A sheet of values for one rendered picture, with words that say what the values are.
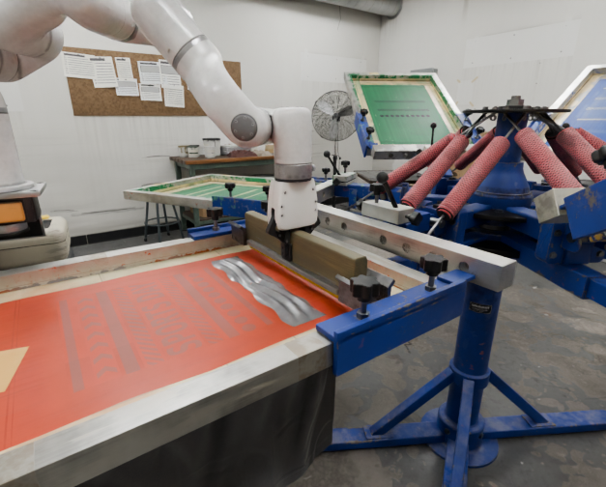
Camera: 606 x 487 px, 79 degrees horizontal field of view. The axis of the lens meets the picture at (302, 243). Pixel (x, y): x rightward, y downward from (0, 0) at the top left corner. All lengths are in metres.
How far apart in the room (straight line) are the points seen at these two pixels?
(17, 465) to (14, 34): 0.73
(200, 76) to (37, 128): 3.76
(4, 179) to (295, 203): 0.61
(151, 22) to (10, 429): 0.63
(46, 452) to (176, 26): 0.64
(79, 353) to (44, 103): 3.89
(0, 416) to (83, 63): 4.07
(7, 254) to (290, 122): 1.16
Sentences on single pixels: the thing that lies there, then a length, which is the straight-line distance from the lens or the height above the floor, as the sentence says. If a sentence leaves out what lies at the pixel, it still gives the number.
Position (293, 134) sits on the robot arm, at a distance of 0.71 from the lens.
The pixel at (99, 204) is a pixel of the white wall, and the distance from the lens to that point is 4.53.
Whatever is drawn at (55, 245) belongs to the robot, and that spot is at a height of 0.86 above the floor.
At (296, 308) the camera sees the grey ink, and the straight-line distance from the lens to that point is 0.66.
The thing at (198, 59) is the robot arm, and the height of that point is 1.38.
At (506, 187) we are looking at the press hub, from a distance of 1.33.
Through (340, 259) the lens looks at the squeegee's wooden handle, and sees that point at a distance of 0.65.
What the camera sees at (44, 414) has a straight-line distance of 0.56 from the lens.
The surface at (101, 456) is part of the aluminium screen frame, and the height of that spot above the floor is 0.97.
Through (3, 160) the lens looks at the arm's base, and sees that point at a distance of 0.99.
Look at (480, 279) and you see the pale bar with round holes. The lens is 0.75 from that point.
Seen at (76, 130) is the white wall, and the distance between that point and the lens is 4.44.
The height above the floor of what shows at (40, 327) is 0.96.
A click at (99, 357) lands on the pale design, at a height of 0.96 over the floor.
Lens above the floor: 1.28
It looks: 19 degrees down
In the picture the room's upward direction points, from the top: straight up
